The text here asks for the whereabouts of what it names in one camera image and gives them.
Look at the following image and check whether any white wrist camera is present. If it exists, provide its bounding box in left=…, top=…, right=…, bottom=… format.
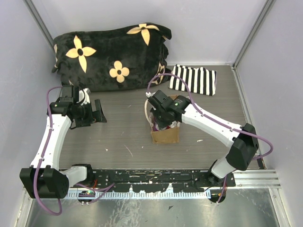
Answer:
left=145, top=92, right=152, bottom=98
left=78, top=88, right=90, bottom=105

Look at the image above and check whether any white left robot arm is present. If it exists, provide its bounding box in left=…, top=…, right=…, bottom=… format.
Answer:
left=19, top=85, right=107, bottom=199

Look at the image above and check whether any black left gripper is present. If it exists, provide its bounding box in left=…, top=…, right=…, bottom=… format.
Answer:
left=74, top=99, right=107, bottom=127

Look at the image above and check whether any brown canvas tote bag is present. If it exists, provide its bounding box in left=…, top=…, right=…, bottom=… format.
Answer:
left=144, top=95, right=190, bottom=144

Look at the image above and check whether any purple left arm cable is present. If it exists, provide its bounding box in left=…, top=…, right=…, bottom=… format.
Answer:
left=34, top=86, right=114, bottom=216

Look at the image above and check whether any black floral plush blanket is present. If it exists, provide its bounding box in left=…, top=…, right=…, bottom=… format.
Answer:
left=52, top=22, right=172, bottom=92

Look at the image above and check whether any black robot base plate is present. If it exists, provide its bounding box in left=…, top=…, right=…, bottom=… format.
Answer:
left=83, top=169, right=223, bottom=193

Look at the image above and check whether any purple Fanta can front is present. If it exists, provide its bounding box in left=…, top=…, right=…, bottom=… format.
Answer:
left=152, top=121, right=160, bottom=131

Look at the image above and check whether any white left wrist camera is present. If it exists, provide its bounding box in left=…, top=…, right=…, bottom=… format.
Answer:
left=78, top=88, right=90, bottom=105

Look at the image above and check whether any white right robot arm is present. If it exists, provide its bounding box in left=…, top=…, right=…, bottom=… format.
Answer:
left=146, top=90, right=259, bottom=186

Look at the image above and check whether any black white striped cloth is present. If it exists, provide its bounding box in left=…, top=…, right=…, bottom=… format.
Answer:
left=172, top=64, right=217, bottom=96

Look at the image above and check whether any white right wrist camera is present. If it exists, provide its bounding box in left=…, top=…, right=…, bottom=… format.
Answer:
left=145, top=92, right=152, bottom=98

